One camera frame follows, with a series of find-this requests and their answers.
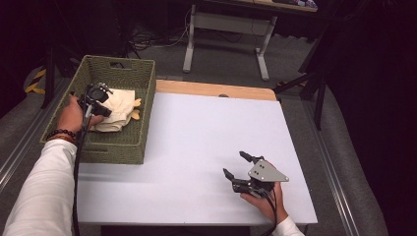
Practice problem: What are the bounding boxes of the bundle of floor cables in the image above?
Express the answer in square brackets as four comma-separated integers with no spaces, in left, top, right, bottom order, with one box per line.
[128,9,192,52]

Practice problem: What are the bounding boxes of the cream baby pants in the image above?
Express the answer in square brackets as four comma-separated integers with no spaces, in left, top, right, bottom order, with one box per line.
[89,88,143,134]

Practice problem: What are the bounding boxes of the green woven basket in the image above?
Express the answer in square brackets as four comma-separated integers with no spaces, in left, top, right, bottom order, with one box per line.
[39,54,157,165]

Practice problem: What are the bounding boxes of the wooden table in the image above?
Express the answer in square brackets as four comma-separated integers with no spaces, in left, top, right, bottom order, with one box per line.
[155,79,278,102]

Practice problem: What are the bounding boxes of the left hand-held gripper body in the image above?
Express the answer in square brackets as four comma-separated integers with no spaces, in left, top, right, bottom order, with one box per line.
[78,82,114,118]

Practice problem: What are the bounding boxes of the black metal stand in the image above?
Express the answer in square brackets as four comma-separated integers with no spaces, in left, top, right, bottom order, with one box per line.
[40,48,57,110]

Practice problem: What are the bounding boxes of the hand-held gripper cable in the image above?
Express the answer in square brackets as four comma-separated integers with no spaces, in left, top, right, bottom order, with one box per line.
[260,191,280,236]
[72,103,95,236]

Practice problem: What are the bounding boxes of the left hand-held gripper cable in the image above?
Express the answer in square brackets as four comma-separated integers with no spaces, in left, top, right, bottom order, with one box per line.
[72,103,95,236]

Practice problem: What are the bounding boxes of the person's left hand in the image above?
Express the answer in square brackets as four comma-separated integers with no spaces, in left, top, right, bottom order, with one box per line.
[57,95,104,135]

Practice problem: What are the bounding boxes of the black tripod stand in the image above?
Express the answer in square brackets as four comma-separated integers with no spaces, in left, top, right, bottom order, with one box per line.
[272,26,329,131]

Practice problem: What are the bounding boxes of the desk with white legs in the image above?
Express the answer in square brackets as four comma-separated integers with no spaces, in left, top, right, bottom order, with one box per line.
[182,0,319,82]

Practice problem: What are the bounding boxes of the right hand-held gripper cable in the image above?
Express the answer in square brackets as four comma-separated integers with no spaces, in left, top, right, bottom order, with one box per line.
[260,191,280,236]

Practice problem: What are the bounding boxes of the colourful items on desk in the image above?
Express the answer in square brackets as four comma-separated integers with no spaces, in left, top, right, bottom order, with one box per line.
[271,0,319,10]

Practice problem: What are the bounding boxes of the metal floor rail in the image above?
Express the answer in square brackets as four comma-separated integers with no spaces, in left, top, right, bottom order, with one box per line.
[0,78,71,193]
[302,97,362,236]

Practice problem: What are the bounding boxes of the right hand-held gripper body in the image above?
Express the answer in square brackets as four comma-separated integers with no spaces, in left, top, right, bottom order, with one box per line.
[231,158,290,200]

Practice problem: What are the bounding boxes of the person's right hand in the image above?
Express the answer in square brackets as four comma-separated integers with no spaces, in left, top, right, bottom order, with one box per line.
[240,181,289,224]

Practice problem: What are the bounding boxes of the black bead bracelet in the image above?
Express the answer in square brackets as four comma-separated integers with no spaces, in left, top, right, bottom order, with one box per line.
[44,128,79,143]

